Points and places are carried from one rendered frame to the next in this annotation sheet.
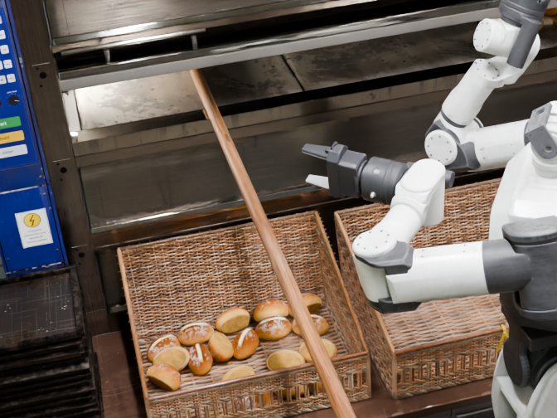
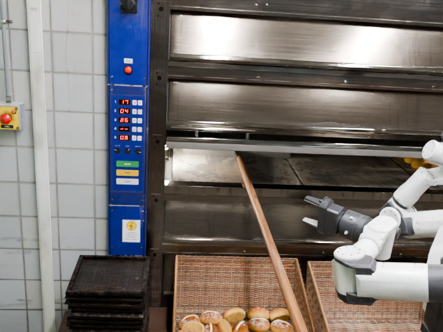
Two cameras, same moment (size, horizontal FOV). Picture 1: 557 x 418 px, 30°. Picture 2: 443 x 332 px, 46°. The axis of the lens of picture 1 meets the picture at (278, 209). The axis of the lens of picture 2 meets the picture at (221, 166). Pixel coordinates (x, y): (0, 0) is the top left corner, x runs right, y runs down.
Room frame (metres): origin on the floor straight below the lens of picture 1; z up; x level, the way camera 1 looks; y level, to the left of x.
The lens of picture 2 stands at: (0.26, 0.07, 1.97)
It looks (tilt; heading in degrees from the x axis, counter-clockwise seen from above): 19 degrees down; 5
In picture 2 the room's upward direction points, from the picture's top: 4 degrees clockwise
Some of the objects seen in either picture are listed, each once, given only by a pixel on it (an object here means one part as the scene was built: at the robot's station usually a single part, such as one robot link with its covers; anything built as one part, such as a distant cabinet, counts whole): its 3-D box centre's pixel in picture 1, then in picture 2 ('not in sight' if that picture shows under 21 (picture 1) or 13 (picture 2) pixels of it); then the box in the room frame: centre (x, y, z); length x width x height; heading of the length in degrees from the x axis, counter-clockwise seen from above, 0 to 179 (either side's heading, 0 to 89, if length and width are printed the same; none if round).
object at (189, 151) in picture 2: not in sight; (233, 143); (2.93, 0.27, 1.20); 0.55 x 0.36 x 0.03; 102
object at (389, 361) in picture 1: (461, 279); (381, 318); (2.18, -0.46, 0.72); 0.56 x 0.49 x 0.28; 102
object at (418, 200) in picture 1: (419, 196); (378, 237); (1.66, -0.27, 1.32); 0.13 x 0.07 x 0.09; 146
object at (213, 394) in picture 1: (239, 320); (240, 313); (2.09, 0.12, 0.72); 0.56 x 0.49 x 0.28; 101
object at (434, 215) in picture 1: (418, 188); (376, 234); (1.72, -0.28, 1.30); 0.11 x 0.11 x 0.11; 61
